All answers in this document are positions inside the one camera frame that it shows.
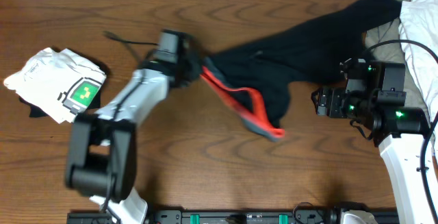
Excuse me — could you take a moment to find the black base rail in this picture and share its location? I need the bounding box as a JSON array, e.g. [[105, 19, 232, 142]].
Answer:
[[66, 201, 400, 224]]

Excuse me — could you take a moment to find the beige garment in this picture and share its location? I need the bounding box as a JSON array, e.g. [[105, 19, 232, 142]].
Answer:
[[365, 0, 428, 116]]

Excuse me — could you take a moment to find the black leggings red waistband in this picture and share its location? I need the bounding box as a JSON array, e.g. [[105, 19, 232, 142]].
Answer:
[[201, 0, 402, 141]]

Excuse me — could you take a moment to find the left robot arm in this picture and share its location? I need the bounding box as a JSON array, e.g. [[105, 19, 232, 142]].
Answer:
[[65, 29, 203, 223]]

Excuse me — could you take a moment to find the folded white graphic t-shirt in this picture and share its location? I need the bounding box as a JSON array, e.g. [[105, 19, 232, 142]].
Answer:
[[3, 47, 106, 123]]

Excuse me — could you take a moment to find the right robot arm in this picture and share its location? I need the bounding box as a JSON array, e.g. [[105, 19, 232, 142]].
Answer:
[[311, 61, 437, 223]]

